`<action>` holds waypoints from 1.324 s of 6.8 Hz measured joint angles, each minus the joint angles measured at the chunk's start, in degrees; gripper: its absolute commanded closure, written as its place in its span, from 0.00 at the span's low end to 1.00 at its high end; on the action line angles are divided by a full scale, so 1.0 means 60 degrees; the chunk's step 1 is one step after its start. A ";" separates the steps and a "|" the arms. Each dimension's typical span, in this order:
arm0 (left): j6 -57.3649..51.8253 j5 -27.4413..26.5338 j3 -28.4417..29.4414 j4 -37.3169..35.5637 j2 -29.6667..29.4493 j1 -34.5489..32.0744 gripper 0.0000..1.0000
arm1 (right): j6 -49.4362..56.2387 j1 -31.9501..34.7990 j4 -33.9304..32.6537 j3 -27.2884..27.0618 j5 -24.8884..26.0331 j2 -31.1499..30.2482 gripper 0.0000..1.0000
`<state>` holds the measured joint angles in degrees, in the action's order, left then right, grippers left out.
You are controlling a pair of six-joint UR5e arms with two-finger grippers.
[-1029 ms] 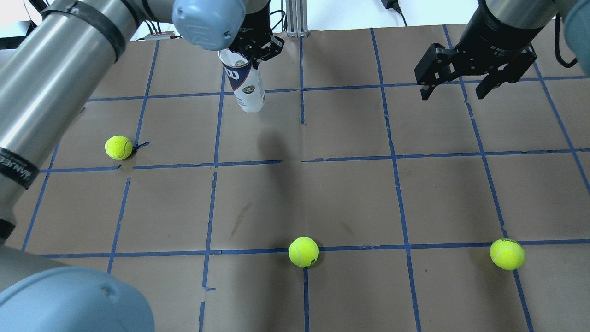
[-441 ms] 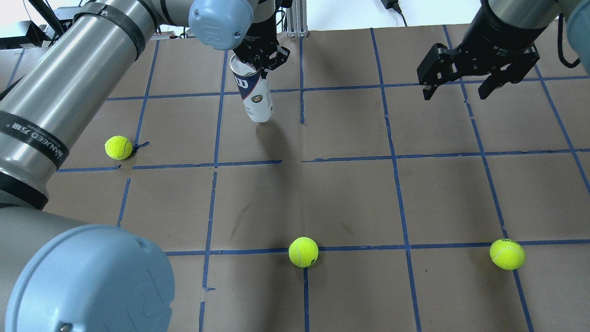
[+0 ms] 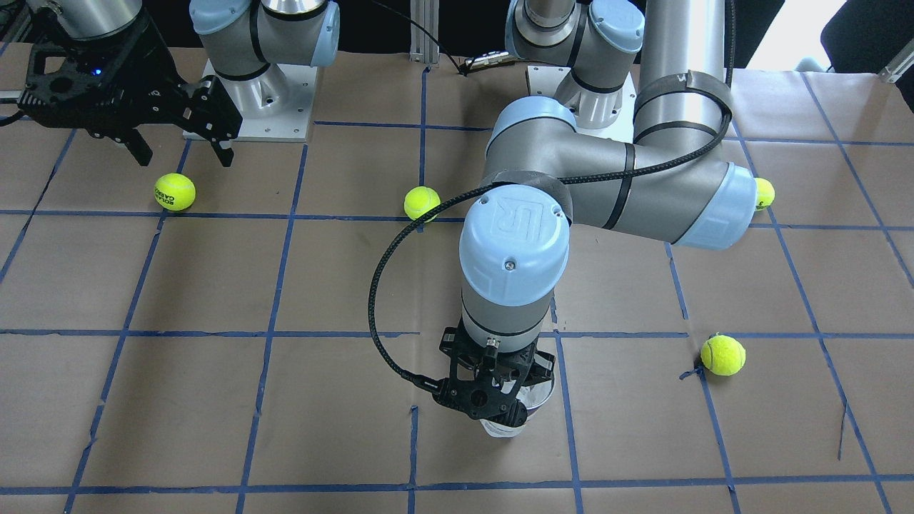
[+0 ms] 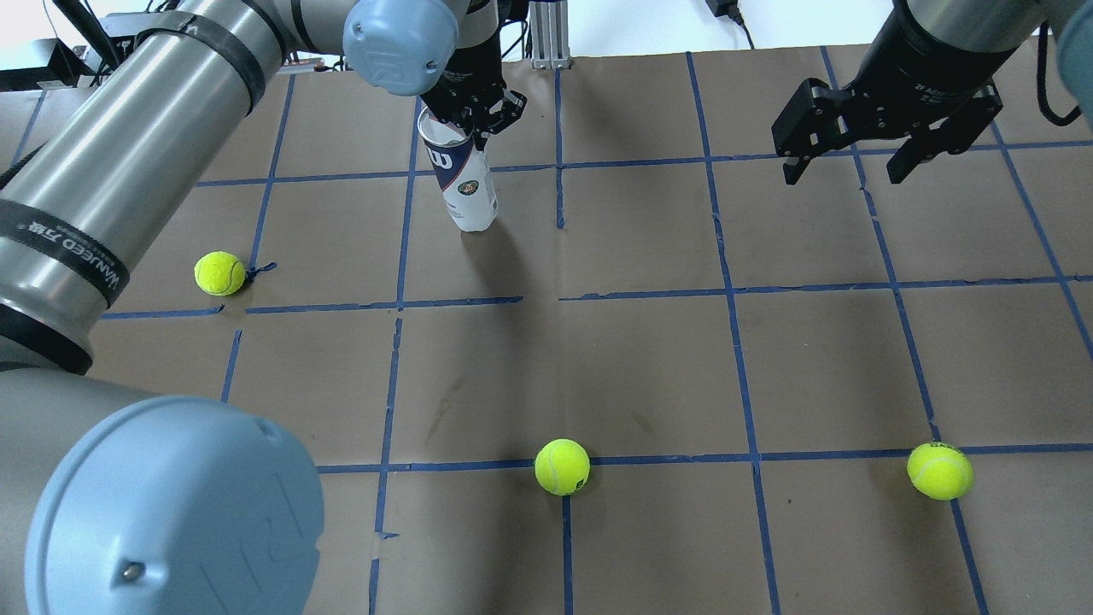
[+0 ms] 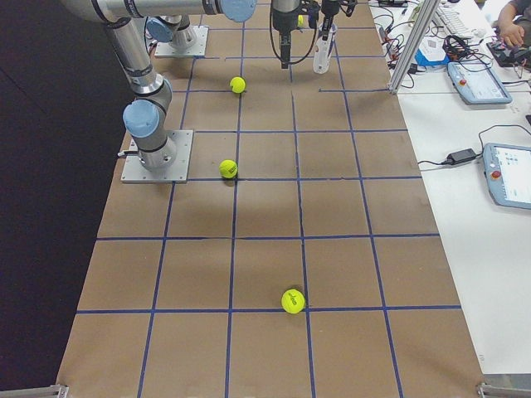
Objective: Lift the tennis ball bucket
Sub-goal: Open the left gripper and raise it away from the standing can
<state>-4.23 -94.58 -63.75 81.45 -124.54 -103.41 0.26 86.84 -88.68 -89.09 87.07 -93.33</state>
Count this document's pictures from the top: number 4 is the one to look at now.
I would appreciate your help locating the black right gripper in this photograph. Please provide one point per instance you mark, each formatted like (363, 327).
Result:
(920, 67)

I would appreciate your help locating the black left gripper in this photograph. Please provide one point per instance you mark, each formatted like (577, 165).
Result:
(471, 67)

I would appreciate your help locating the white blue tennis ball can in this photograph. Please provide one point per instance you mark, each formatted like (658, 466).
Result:
(462, 172)

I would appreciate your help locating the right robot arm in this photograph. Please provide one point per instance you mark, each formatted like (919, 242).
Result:
(1003, 26)

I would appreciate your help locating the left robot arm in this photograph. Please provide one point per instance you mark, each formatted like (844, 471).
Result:
(121, 501)

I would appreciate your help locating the tennis ball front centre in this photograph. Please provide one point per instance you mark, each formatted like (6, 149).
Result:
(219, 273)

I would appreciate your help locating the tennis ball near base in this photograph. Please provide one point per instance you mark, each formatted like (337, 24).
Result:
(940, 471)
(562, 467)

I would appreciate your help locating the black power adapter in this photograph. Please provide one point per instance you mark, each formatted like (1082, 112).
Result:
(725, 8)

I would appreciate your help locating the brown paper table mat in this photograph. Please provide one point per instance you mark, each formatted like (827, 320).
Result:
(747, 364)

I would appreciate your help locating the aluminium frame post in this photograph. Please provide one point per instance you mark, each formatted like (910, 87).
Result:
(549, 35)

